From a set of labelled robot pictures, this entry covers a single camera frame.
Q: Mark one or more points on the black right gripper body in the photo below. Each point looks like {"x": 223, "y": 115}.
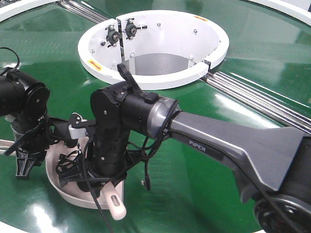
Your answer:
{"x": 75, "y": 167}

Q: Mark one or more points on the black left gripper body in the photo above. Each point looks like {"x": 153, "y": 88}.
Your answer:
{"x": 33, "y": 136}

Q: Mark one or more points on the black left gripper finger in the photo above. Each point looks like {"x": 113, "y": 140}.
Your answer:
{"x": 24, "y": 167}

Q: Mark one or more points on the pink plastic dustpan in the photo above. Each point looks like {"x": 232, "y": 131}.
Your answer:
{"x": 71, "y": 192}

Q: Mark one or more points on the pink hand brush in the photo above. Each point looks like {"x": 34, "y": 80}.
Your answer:
{"x": 114, "y": 199}

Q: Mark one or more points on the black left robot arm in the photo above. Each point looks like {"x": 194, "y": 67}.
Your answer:
{"x": 23, "y": 101}

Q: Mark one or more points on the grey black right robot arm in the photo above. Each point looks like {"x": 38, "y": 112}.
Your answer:
{"x": 271, "y": 166}

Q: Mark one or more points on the white outer conveyor rim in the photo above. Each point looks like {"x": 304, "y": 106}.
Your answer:
{"x": 12, "y": 9}

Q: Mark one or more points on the left black bearing block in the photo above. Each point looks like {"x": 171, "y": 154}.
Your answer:
{"x": 112, "y": 36}

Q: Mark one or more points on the black bearing block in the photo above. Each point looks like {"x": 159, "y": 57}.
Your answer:
{"x": 112, "y": 36}
{"x": 130, "y": 29}

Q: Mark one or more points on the right black bearing block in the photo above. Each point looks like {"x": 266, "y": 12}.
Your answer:
{"x": 130, "y": 29}

